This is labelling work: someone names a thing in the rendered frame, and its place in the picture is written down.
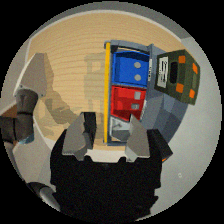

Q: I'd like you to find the red open bin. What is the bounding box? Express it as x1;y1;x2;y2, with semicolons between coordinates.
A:
110;85;146;120

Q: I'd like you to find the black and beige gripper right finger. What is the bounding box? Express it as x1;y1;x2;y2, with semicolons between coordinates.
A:
124;113;162;189

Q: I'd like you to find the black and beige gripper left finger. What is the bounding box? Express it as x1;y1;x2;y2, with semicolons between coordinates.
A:
50;112;88;186

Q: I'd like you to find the grey round disc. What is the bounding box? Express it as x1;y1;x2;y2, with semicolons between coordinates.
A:
134;62;141;68
134;74;141;81

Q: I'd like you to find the grey open bin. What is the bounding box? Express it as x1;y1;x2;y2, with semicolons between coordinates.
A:
110;112;130;142

